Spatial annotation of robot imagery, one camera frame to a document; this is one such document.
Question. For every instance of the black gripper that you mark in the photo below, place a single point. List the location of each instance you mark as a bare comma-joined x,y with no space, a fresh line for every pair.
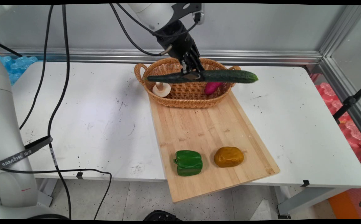
177,39

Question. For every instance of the long dark green cucumber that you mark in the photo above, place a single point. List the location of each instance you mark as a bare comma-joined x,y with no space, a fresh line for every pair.
230,76

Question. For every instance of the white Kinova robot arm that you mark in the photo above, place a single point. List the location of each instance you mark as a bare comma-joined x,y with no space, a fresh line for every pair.
6,109

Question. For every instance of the purple sweet potato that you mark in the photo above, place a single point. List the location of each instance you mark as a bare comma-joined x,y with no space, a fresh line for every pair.
211,88

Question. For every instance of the woven wicker basket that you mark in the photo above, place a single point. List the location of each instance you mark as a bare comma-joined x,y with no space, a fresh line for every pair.
186,99

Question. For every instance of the white mushroom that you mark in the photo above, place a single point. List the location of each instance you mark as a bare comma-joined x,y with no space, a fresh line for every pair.
161,90

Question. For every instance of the bamboo cutting board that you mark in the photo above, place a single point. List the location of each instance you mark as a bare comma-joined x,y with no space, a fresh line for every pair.
205,130

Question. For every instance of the green bell pepper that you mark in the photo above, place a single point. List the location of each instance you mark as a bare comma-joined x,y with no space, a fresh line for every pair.
189,163

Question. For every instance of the yellow bell pepper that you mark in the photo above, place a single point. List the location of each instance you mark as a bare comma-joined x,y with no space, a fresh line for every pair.
228,157

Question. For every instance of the black equipment base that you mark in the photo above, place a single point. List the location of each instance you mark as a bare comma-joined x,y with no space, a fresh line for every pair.
161,216

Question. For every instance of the black table edge clip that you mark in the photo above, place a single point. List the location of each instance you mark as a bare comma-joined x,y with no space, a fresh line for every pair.
305,183
79,175

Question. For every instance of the black tripod stand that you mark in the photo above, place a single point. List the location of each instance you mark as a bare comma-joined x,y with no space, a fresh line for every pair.
349,101

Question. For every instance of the blue bubble wrap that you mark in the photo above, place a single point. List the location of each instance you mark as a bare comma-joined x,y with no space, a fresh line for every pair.
17,67

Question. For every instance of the grey table leg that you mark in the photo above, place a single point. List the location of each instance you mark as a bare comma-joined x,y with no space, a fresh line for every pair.
307,199

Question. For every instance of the orange floor mat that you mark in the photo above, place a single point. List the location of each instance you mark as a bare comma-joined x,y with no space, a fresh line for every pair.
340,205

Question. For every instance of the long aluminium frame rail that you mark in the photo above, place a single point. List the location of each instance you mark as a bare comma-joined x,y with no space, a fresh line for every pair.
168,56

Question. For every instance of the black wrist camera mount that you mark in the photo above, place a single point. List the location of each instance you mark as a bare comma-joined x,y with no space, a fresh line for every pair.
177,13

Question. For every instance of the aluminium corner frame post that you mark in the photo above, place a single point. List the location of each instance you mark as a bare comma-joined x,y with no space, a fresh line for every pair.
339,46

